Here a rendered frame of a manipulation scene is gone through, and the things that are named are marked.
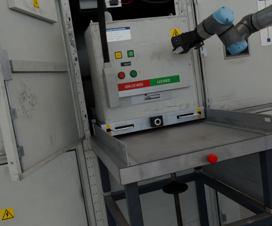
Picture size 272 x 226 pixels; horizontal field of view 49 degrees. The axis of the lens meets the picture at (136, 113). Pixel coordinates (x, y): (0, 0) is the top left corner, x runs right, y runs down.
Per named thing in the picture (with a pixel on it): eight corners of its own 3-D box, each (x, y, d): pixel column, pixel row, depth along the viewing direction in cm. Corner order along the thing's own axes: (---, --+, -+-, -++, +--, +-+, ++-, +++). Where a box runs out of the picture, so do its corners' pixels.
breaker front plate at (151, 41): (199, 110, 153) (187, 15, 147) (107, 127, 140) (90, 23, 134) (198, 110, 154) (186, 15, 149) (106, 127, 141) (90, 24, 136)
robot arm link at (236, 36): (256, 38, 123) (240, 17, 122) (243, 52, 118) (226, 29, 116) (241, 46, 130) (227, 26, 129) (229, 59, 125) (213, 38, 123)
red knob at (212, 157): (219, 163, 98) (218, 154, 97) (210, 165, 97) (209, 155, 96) (212, 160, 102) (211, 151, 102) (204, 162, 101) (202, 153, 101)
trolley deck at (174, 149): (282, 146, 110) (281, 130, 109) (120, 185, 93) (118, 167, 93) (195, 126, 175) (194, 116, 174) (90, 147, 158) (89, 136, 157)
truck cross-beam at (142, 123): (205, 117, 154) (204, 106, 153) (103, 137, 139) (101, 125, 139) (200, 116, 159) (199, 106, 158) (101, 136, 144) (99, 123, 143)
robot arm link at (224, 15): (230, 27, 115) (217, 9, 114) (211, 40, 124) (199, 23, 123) (239, 18, 119) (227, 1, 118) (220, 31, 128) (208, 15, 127)
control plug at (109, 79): (120, 106, 130) (115, 67, 129) (110, 108, 129) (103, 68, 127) (116, 106, 138) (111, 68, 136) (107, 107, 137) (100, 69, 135)
